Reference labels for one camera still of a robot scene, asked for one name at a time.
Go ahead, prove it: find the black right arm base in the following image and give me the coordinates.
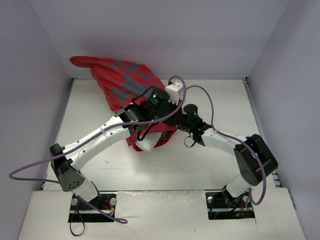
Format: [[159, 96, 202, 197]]
[[204, 186, 255, 221]]

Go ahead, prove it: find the red printed pillowcase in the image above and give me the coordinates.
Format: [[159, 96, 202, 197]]
[[69, 55, 178, 152]]

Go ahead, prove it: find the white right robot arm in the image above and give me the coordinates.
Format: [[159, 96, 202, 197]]
[[180, 104, 279, 205]]

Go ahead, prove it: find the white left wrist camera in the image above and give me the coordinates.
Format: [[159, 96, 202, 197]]
[[165, 82, 184, 106]]

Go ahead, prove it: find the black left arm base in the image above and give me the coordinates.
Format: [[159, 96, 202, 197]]
[[67, 189, 118, 223]]

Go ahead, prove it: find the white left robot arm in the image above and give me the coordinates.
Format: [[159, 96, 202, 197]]
[[49, 83, 186, 202]]

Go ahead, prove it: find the black cable loop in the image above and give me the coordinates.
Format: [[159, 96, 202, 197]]
[[68, 209, 86, 237]]

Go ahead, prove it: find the white pillow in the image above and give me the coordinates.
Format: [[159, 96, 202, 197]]
[[134, 132, 162, 152]]

